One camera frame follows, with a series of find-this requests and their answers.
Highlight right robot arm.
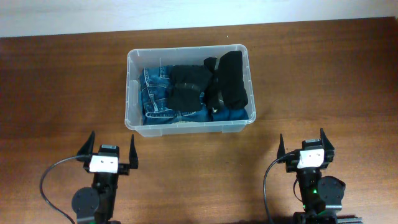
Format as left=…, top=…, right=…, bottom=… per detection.
left=277, top=129, right=363, bottom=224

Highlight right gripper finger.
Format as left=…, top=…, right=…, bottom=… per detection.
left=277, top=134, right=286, bottom=159
left=320, top=128, right=335, bottom=151

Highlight blue taped shirt bundle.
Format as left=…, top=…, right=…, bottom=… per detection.
left=211, top=108, right=248, bottom=121

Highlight black taped clothing bundle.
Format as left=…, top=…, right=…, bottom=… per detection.
left=204, top=51, right=248, bottom=121

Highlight black cloth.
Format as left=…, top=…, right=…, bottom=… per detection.
left=168, top=65, right=213, bottom=112

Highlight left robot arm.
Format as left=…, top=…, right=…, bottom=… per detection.
left=72, top=133, right=139, bottom=224

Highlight dark blue jeans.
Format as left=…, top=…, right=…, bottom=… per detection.
left=139, top=65, right=211, bottom=125

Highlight clear plastic storage bin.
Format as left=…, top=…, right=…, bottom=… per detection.
left=124, top=44, right=257, bottom=137

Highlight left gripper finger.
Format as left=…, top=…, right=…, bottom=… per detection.
left=77, top=131, right=95, bottom=156
left=129, top=134, right=139, bottom=169

